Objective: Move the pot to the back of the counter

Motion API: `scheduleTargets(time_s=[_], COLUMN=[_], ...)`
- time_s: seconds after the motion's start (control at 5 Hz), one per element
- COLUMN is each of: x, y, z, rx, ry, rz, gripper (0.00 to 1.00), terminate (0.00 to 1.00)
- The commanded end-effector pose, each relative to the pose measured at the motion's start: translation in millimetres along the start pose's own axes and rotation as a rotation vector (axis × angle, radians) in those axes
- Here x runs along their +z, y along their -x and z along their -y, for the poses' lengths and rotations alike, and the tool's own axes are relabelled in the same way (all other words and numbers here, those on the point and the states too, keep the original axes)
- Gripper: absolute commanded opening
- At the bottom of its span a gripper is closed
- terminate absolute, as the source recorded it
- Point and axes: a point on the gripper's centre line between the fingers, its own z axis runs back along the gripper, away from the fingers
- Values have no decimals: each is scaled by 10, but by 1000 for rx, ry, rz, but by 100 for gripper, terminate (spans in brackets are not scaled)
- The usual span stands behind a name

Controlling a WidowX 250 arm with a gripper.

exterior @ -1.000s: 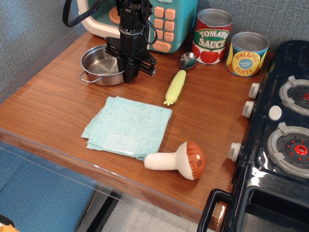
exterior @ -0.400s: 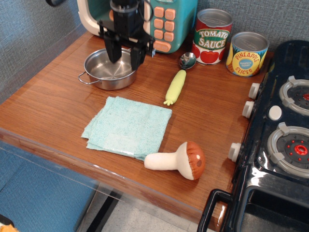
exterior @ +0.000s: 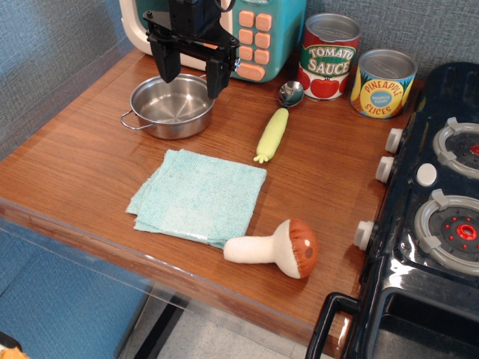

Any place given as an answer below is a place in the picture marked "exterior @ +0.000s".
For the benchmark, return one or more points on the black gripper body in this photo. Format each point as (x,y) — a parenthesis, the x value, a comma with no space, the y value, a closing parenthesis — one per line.
(194,29)

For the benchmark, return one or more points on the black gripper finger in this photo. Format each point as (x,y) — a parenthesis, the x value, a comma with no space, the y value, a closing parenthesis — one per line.
(218,71)
(167,60)

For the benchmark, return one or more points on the small stainless steel pot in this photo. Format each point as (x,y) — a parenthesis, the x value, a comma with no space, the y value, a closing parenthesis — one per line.
(170,111)

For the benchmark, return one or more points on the teal toy microwave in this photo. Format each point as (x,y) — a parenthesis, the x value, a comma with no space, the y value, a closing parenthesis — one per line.
(268,32)

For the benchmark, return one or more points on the tomato sauce can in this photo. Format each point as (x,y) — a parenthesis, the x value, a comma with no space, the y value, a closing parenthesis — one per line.
(329,47)

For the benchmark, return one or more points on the light blue folded cloth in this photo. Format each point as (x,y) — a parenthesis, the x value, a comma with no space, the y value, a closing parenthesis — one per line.
(199,198)

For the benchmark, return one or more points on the pineapple slices can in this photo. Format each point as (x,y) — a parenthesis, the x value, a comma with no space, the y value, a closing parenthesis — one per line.
(383,81)

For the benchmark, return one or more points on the white stove knob rear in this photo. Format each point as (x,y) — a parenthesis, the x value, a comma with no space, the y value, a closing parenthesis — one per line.
(393,140)

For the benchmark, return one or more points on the white stove knob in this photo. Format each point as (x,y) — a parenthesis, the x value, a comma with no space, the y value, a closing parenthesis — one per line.
(393,140)
(384,168)
(363,234)

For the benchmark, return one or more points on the plush brown white mushroom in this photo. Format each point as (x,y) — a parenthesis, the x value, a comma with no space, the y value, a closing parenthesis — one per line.
(293,247)

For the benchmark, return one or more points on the white stove knob middle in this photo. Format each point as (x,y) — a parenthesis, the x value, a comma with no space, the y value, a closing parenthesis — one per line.
(384,168)

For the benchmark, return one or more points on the white stove knob front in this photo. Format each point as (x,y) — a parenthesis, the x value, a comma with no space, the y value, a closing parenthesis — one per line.
(363,234)

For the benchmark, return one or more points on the black toy stove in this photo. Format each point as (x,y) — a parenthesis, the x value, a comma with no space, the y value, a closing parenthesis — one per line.
(419,282)

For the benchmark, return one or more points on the orange object bottom corner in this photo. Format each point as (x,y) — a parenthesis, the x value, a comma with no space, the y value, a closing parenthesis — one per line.
(10,348)

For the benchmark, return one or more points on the spoon with yellow-green handle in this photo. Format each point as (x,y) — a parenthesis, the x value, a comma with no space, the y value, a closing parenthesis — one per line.
(290,94)

